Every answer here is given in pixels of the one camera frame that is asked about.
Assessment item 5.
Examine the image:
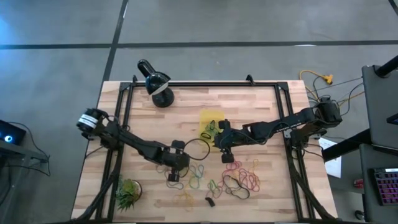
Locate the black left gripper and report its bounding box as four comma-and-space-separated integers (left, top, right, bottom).
160, 139, 192, 184

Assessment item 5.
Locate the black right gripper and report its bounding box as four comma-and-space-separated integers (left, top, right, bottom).
213, 118, 250, 165

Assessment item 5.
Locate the long red rubber band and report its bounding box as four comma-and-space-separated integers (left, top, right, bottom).
221, 159, 244, 182

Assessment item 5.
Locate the yellow translucent plastic bin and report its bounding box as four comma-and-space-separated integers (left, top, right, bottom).
198, 108, 225, 147

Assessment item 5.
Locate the wide green rubber band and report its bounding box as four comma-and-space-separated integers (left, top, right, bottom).
188, 174, 200, 190
207, 179, 224, 199

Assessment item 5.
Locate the large black rubber band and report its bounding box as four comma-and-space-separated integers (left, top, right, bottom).
223, 175, 251, 200

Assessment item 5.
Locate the dark brown rubber band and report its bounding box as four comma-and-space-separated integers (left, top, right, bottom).
165, 178, 185, 191

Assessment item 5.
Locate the teal rubber band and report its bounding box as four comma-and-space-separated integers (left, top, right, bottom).
189, 164, 205, 181

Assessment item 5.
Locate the long yellow rubber band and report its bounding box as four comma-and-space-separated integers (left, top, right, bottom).
172, 190, 196, 213

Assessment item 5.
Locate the potted succulent plant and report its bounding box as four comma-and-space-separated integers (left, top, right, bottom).
115, 177, 143, 212

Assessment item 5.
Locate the black chrome desk lamp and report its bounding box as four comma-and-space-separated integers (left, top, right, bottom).
137, 58, 175, 108

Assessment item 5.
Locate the white paper sheet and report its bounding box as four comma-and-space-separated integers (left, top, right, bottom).
318, 136, 343, 179

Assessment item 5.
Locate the gray metal cart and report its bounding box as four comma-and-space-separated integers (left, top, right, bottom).
0, 141, 51, 224

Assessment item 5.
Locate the dark gray desk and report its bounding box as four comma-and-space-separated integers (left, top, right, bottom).
358, 142, 398, 224

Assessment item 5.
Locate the black computer with blue light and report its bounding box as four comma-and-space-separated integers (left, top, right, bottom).
0, 119, 27, 146

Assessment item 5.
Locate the backlit keyboard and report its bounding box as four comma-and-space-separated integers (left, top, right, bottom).
372, 167, 398, 207

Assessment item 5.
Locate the black pole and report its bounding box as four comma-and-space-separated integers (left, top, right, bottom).
374, 54, 398, 78

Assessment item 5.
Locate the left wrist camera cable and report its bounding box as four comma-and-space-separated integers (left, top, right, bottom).
182, 138, 211, 162

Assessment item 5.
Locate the black aluminium rig frame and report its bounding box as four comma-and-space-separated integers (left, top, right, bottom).
70, 73, 340, 224

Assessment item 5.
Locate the yellow extension cord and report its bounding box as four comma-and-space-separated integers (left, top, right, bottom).
298, 69, 335, 101

